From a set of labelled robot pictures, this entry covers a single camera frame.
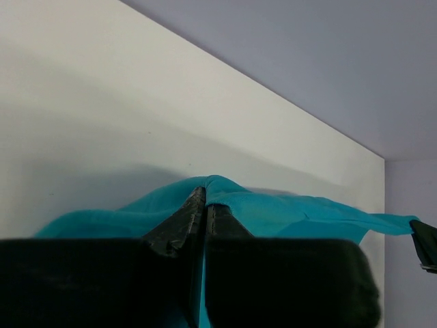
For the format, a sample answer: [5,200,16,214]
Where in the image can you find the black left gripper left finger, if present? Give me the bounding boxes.
[1,187,206,327]

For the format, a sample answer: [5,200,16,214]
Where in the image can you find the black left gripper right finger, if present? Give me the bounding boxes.
[205,205,382,327]

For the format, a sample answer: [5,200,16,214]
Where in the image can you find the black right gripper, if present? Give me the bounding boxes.
[410,220,437,273]

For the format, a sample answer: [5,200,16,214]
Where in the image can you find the teal t shirt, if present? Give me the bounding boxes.
[33,174,419,328]

